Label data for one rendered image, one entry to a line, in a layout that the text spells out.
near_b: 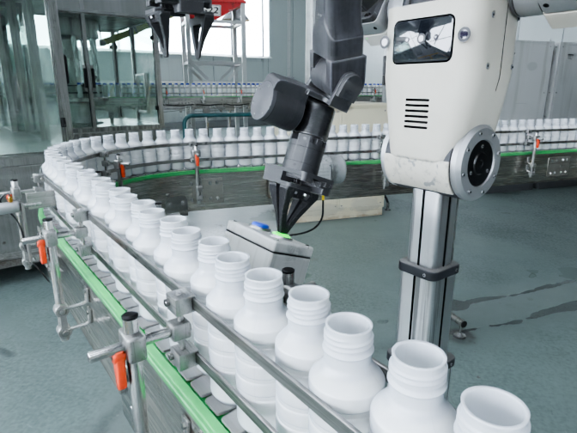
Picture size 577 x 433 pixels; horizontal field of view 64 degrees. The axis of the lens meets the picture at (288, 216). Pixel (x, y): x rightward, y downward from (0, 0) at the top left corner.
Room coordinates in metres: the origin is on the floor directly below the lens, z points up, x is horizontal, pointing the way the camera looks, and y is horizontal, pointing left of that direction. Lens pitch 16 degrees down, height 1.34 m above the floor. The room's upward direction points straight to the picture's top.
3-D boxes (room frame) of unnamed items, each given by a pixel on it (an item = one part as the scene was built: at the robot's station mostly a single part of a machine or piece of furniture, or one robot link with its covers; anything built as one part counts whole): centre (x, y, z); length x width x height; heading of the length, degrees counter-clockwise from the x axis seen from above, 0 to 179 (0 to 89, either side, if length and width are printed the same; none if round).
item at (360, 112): (4.91, -0.42, 0.59); 1.10 x 0.62 x 1.18; 109
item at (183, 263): (0.55, 0.13, 1.08); 0.06 x 0.06 x 0.17
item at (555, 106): (6.44, -3.70, 0.96); 0.82 x 0.50 x 1.91; 109
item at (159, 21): (0.89, 0.21, 1.44); 0.07 x 0.07 x 0.09; 37
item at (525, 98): (6.15, -2.85, 0.96); 0.82 x 0.50 x 1.91; 109
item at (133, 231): (0.69, 0.23, 1.08); 0.06 x 0.06 x 0.17
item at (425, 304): (1.02, -0.33, 0.74); 0.11 x 0.11 x 0.40; 37
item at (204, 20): (0.91, 0.18, 1.44); 0.07 x 0.07 x 0.09; 37
